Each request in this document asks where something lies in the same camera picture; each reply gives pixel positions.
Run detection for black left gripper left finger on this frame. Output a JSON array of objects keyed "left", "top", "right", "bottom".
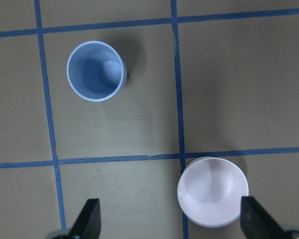
[{"left": 68, "top": 199, "right": 100, "bottom": 239}]

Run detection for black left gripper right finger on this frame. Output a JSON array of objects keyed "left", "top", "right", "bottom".
[{"left": 240, "top": 196, "right": 289, "bottom": 239}]

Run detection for pink bowl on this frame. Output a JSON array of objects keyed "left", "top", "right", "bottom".
[{"left": 177, "top": 156, "right": 249, "bottom": 228}]

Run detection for blue cup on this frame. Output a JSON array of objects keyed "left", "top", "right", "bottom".
[{"left": 66, "top": 41, "right": 128, "bottom": 102}]

